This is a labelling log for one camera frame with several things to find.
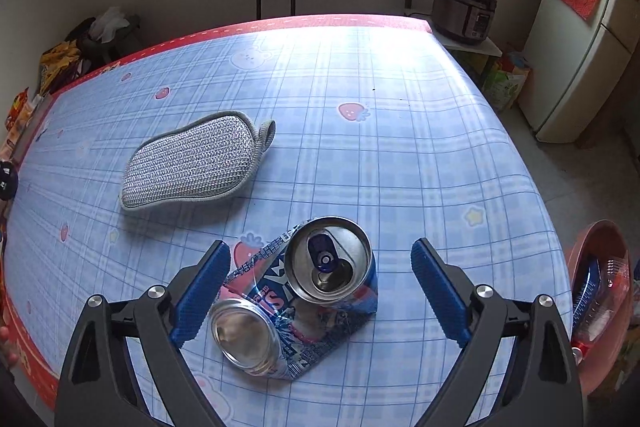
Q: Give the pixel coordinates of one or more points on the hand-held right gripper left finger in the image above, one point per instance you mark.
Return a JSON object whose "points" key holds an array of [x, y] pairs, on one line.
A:
{"points": [[200, 297]]}

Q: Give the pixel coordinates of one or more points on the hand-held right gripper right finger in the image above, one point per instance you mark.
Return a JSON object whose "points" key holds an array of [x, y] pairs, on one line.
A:
{"points": [[440, 294]]}

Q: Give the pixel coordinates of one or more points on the crushed blue drink can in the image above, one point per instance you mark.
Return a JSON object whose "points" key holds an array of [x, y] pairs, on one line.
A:
{"points": [[270, 277]]}

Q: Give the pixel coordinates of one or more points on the red drink can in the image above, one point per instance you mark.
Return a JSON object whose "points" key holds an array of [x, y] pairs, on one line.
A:
{"points": [[576, 354]]}

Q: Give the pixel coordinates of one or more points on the brown plastic basin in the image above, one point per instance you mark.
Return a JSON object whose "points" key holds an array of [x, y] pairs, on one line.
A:
{"points": [[610, 232]]}

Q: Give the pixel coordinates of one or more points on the person's left hand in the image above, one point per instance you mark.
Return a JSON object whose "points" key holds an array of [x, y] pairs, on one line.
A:
{"points": [[7, 349]]}

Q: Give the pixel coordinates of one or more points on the stack of snack packets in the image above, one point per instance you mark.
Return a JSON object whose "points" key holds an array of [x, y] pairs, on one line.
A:
{"points": [[20, 117]]}

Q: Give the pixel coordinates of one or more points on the yellow snack bag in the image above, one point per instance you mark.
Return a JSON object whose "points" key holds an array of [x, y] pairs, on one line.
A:
{"points": [[60, 64]]}

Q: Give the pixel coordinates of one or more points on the blue plaid tablecloth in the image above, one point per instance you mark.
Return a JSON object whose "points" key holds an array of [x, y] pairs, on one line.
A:
{"points": [[400, 167]]}

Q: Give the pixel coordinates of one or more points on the grey scouring pad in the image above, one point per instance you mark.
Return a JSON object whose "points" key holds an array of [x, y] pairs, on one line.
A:
{"points": [[185, 162]]}

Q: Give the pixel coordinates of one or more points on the blue packet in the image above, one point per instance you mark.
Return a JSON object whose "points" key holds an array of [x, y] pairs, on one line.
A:
{"points": [[587, 282]]}

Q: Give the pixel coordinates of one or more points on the dark bag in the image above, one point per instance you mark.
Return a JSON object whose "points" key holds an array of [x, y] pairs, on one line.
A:
{"points": [[105, 39]]}

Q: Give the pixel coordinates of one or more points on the green white rice bag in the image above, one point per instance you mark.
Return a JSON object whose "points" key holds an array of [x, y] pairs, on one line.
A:
{"points": [[505, 89]]}

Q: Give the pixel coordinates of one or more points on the orange bag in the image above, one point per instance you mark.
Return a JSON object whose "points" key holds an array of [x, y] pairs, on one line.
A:
{"points": [[517, 62]]}

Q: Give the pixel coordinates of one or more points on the white side table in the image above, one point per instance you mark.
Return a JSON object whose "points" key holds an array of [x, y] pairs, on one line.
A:
{"points": [[480, 48]]}

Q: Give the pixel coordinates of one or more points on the cream refrigerator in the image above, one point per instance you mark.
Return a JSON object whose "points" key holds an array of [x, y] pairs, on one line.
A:
{"points": [[575, 72]]}

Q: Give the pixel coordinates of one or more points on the electric pressure cooker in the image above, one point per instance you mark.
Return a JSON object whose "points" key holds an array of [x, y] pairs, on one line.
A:
{"points": [[460, 14]]}

